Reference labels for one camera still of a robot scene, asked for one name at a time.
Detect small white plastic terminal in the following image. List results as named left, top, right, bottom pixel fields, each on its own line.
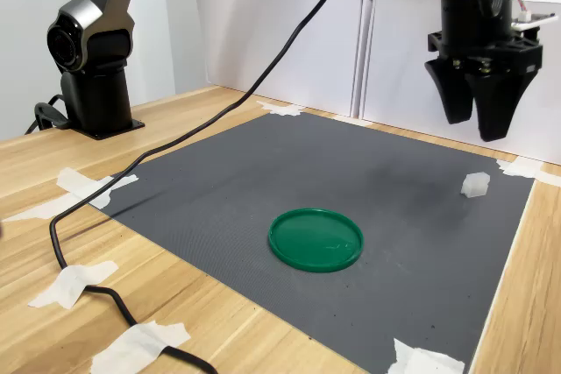
left=459, top=171, right=491, bottom=199

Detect round green lid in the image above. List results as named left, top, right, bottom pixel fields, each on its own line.
left=267, top=207, right=365, bottom=273

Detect white tape piece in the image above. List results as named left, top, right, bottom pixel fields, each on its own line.
left=386, top=337, right=465, bottom=374
left=495, top=157, right=561, bottom=187
left=256, top=100, right=306, bottom=117

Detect pale grey partition panel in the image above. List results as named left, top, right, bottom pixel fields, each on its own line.
left=361, top=0, right=561, bottom=166
left=192, top=0, right=364, bottom=117

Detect dark grey mat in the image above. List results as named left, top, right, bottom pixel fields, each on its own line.
left=89, top=111, right=536, bottom=374

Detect white tape crossed strips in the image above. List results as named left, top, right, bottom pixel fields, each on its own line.
left=0, top=166, right=139, bottom=224

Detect long black camera cable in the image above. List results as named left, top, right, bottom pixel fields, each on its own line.
left=49, top=0, right=352, bottom=374

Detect white tape over cable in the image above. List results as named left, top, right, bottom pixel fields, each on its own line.
left=89, top=320, right=192, bottom=374
left=27, top=260, right=119, bottom=310

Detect black base power cable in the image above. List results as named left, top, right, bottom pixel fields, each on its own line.
left=24, top=93, right=71, bottom=136

